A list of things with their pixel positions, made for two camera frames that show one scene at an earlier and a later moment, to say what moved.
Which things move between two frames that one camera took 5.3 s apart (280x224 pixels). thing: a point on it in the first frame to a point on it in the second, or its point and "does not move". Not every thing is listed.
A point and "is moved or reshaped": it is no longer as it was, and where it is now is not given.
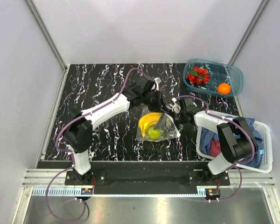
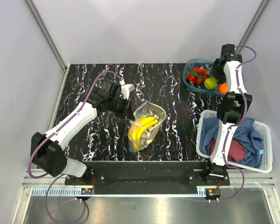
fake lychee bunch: x=198 y=75 does not move
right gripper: x=160 y=121 to x=220 y=78
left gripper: x=160 y=106 to x=127 y=111
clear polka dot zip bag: x=157 y=127 is moved or reshaped
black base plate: x=147 y=178 does not move
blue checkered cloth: x=206 y=135 does not move
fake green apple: x=153 y=134 to x=210 y=83
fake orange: x=224 y=88 does not move
